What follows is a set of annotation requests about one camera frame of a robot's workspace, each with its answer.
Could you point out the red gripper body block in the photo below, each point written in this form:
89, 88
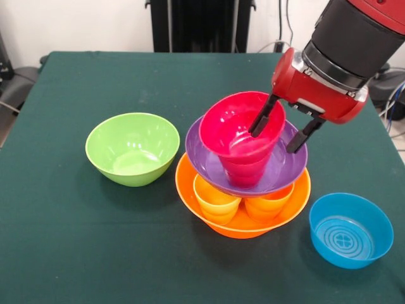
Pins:
310, 88

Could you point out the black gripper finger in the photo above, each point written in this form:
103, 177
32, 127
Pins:
305, 136
264, 117

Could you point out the red-pink bowl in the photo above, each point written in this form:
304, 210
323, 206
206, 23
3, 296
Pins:
221, 126

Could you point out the red-pink cup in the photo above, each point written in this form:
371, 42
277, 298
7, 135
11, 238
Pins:
245, 174

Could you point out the purple bowl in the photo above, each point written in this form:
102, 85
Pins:
202, 158

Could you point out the orange cup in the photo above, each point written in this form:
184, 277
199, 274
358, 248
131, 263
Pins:
265, 210

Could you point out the yellow cup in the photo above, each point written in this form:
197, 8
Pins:
218, 209

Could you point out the large orange bowl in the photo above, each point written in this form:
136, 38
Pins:
186, 196

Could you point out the light green bowl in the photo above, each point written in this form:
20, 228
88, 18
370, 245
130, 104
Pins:
133, 149

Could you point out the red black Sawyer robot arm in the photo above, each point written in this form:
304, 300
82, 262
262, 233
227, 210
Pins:
354, 38

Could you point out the light blue bowl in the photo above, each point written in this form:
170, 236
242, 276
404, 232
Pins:
383, 228

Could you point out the dark green tablecloth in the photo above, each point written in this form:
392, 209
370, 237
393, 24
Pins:
158, 278

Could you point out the black metal stand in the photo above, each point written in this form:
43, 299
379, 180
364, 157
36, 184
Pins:
4, 63

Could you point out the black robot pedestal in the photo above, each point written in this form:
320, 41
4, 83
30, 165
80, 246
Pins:
202, 25

